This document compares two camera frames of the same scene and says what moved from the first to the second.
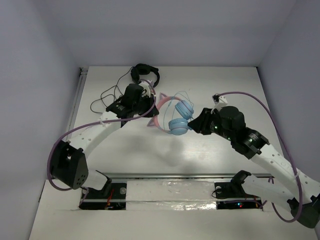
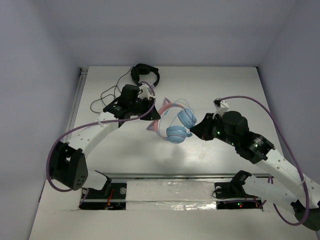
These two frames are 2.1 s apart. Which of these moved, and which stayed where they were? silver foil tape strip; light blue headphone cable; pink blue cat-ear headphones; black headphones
Moved: pink blue cat-ear headphones; light blue headphone cable
Stayed: black headphones; silver foil tape strip
